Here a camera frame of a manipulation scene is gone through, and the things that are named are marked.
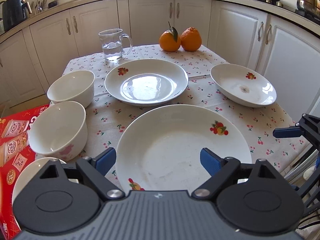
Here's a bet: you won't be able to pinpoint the fruit plate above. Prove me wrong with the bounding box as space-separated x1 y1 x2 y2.
210 63 277 108
105 59 189 107
116 105 252 193

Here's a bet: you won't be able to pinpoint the white floral bowl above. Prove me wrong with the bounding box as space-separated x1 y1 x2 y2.
28 101 88 161
11 157 66 204

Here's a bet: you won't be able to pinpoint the white kitchen cabinets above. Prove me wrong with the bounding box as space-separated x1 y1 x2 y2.
1 0 319 118

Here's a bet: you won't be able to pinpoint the red drink carton box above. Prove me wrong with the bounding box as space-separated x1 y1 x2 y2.
1 104 49 239

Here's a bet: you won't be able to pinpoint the glass water mug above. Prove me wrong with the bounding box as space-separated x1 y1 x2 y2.
98 28 132 61

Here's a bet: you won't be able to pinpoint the bumpy orange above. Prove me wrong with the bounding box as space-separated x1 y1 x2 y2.
180 27 202 51

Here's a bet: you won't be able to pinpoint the orange with leaf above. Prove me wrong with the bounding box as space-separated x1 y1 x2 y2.
159 22 181 52

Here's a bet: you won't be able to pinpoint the steel pot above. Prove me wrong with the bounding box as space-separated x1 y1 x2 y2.
296 0 320 18

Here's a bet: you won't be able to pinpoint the black frying pan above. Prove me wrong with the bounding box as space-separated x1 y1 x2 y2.
48 0 57 9

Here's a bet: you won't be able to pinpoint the black air fryer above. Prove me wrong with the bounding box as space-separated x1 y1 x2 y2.
1 0 32 32

